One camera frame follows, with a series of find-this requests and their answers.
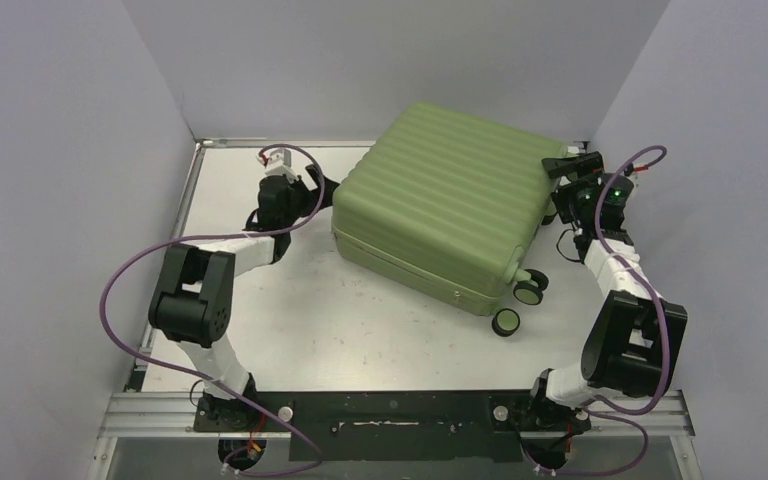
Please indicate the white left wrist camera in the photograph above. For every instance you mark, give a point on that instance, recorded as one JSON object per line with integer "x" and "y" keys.
{"x": 278, "y": 163}

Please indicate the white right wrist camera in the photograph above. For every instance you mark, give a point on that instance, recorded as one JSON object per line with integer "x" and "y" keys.
{"x": 632, "y": 169}

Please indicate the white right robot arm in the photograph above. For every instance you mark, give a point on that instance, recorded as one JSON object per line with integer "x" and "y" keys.
{"x": 630, "y": 354}

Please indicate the front green suitcase wheel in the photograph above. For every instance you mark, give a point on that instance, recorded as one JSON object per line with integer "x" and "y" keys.
{"x": 506, "y": 322}

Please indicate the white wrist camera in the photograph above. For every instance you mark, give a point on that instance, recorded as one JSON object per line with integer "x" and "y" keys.
{"x": 278, "y": 163}
{"x": 632, "y": 169}

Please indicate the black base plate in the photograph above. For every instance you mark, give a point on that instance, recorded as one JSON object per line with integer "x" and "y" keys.
{"x": 498, "y": 425}

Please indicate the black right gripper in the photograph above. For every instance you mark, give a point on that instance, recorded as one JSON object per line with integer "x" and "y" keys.
{"x": 574, "y": 177}

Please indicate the green suitcase with blue lining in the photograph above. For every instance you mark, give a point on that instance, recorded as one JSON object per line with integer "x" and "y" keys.
{"x": 448, "y": 204}

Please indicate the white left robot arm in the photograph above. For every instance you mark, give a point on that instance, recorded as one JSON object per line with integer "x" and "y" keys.
{"x": 192, "y": 301}

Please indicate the aluminium frame rail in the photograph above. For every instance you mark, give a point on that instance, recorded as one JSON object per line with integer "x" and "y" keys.
{"x": 172, "y": 415}

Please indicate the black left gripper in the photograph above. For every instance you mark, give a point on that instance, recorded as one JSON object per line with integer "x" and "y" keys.
{"x": 314, "y": 195}

